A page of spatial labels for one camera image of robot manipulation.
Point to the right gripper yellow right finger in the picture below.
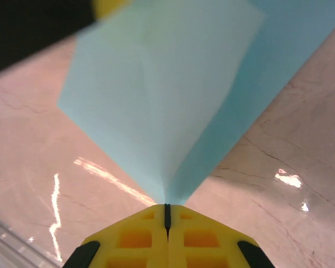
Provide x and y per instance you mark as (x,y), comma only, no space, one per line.
(178,251)

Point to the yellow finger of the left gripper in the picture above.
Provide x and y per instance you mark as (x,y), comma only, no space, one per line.
(30,28)

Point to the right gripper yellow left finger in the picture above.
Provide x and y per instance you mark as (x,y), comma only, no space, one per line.
(156,251)

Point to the teal paper sheet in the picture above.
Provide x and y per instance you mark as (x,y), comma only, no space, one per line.
(156,97)

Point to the wide aluminium mounting rail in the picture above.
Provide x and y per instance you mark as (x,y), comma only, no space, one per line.
(5,251)

